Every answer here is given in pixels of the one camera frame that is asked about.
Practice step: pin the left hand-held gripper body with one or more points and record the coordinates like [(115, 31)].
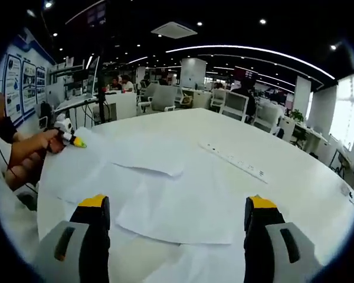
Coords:
[(65, 125)]

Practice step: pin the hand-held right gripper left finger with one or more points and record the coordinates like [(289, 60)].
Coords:
[(91, 236)]

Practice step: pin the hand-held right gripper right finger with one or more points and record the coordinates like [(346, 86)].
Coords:
[(259, 236)]

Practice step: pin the person's left hand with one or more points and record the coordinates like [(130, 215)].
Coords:
[(53, 141)]

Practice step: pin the white standing desk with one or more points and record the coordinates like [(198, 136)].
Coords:
[(73, 103)]

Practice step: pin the black tripod stand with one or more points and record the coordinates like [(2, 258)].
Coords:
[(102, 88)]

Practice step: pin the black computer monitor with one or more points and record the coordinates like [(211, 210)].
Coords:
[(94, 79)]

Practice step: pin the white table power strip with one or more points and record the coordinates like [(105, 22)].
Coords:
[(233, 160)]

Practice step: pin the grey high-back office chair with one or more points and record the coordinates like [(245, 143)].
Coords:
[(162, 97)]

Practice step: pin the small white box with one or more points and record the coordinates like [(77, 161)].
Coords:
[(349, 194)]

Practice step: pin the white table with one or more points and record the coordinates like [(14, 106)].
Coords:
[(253, 132)]

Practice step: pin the hanging dark display screen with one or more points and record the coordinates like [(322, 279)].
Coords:
[(95, 14)]

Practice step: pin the white mesh office chair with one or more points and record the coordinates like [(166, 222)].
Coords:
[(267, 116), (236, 104)]

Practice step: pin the potted green plant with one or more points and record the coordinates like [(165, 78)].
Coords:
[(298, 115)]

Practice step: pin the ceiling air conditioner vent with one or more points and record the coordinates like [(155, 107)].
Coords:
[(174, 30)]

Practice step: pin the smaller bright window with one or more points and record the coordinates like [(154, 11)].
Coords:
[(348, 112)]

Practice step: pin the hanging red display screen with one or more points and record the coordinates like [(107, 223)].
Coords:
[(247, 73)]

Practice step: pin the long ceiling light strip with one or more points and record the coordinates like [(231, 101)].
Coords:
[(239, 46)]

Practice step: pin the blue framed wall poster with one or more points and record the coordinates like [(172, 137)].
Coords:
[(40, 84), (13, 88), (29, 85)]

